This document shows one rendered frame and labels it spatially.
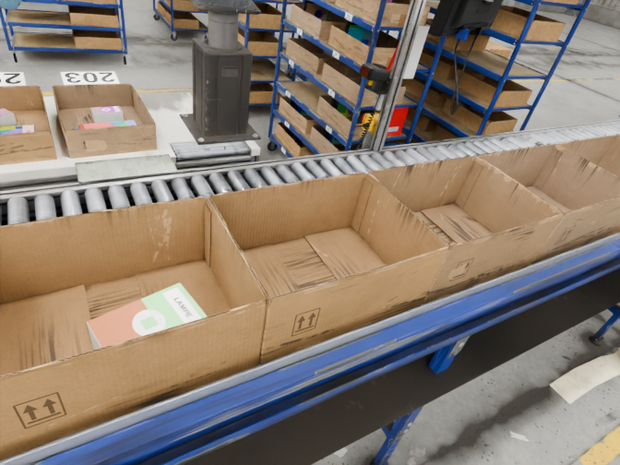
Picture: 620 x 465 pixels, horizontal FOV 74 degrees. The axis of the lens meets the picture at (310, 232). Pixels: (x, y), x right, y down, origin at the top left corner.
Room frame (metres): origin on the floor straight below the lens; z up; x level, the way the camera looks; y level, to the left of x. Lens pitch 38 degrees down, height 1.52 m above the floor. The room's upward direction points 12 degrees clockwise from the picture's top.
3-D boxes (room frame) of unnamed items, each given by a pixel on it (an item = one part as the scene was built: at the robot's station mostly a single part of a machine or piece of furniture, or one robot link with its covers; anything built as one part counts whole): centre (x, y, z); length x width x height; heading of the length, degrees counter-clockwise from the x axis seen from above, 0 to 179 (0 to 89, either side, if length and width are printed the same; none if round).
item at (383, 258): (0.66, -0.03, 0.97); 0.39 x 0.29 x 0.17; 126
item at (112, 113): (1.42, 0.85, 0.78); 0.10 x 0.06 x 0.05; 130
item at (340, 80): (2.43, -0.12, 0.79); 0.40 x 0.30 x 0.10; 37
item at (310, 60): (2.81, 0.16, 0.79); 0.40 x 0.30 x 0.10; 38
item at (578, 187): (1.12, -0.66, 0.97); 0.39 x 0.29 x 0.17; 126
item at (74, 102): (1.36, 0.83, 0.80); 0.38 x 0.28 x 0.10; 38
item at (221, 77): (1.57, 0.46, 0.91); 0.26 x 0.26 x 0.33; 36
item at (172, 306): (0.41, 0.22, 0.92); 0.16 x 0.11 x 0.07; 139
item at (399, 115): (1.75, -0.25, 0.85); 0.16 x 0.01 x 0.13; 126
